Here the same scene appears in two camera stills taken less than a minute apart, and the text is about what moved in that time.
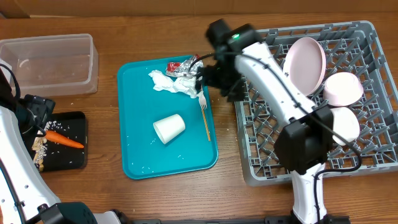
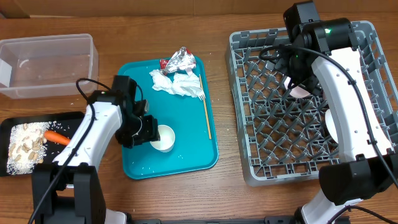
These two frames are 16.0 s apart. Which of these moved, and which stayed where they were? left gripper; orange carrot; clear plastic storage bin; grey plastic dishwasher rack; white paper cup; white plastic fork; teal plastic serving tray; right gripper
Moved: left gripper; white plastic fork; white paper cup; right gripper
Stayed: clear plastic storage bin; teal plastic serving tray; orange carrot; grey plastic dishwasher rack
